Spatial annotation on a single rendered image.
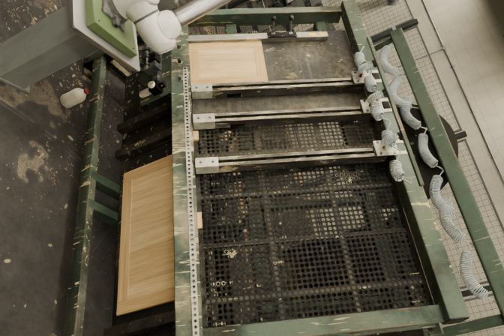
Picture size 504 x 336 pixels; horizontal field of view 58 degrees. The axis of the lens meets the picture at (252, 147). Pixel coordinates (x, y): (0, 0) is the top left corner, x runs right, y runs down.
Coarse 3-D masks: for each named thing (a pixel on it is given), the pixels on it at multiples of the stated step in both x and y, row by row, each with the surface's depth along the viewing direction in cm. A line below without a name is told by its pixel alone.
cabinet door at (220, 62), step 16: (192, 48) 301; (208, 48) 302; (224, 48) 303; (240, 48) 304; (256, 48) 304; (192, 64) 292; (208, 64) 294; (224, 64) 295; (240, 64) 295; (256, 64) 296; (192, 80) 285; (208, 80) 286; (224, 80) 287; (240, 80) 287; (256, 80) 288
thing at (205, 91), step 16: (368, 64) 275; (288, 80) 283; (304, 80) 284; (320, 80) 284; (336, 80) 285; (352, 80) 284; (192, 96) 276; (208, 96) 278; (224, 96) 280; (240, 96) 282
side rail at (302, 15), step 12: (216, 12) 317; (228, 12) 318; (240, 12) 319; (252, 12) 320; (264, 12) 320; (276, 12) 321; (288, 12) 322; (300, 12) 323; (312, 12) 324; (324, 12) 325; (336, 12) 326; (192, 24) 321; (204, 24) 322; (216, 24) 323; (240, 24) 326; (252, 24) 327; (264, 24) 328; (276, 24) 330; (288, 24) 331
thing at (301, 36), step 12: (192, 36) 304; (204, 36) 305; (216, 36) 305; (228, 36) 306; (240, 36) 307; (252, 36) 308; (264, 36) 308; (300, 36) 310; (312, 36) 311; (324, 36) 312
